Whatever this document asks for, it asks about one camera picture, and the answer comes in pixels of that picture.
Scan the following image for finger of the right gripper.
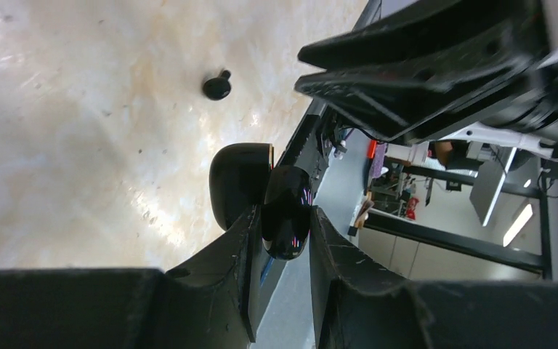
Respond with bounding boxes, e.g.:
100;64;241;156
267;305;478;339
298;1;544;70
295;48;546;142

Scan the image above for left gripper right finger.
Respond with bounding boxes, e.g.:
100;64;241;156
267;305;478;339
309;207;558;348

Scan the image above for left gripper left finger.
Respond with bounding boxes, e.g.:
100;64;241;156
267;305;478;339
0;207;260;348

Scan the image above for black wireless earbud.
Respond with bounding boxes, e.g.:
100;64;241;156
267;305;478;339
202;70;232;101

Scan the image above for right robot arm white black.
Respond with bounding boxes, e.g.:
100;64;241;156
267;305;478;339
295;1;558;143

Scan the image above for black earbud charging case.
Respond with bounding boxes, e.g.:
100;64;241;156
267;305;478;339
209;143;312;260

